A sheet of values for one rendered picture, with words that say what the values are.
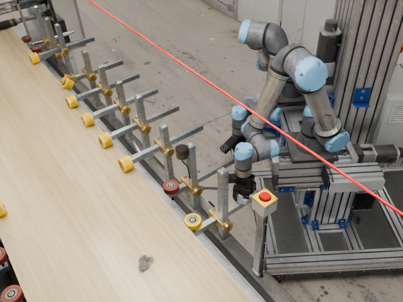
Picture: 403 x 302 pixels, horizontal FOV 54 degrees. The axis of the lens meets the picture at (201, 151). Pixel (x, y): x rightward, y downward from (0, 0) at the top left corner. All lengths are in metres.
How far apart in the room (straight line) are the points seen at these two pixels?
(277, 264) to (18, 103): 1.96
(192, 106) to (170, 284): 2.69
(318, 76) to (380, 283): 1.71
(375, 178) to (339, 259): 0.72
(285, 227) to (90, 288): 1.44
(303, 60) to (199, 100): 2.77
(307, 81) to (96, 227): 1.13
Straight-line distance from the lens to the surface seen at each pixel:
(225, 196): 1.81
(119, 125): 2.81
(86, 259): 1.84
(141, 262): 1.75
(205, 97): 4.25
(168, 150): 2.13
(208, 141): 3.67
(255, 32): 1.95
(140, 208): 1.96
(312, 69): 1.51
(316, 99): 1.64
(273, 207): 1.56
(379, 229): 2.89
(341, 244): 2.74
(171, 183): 2.03
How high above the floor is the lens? 2.36
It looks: 41 degrees down
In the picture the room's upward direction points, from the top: 3 degrees counter-clockwise
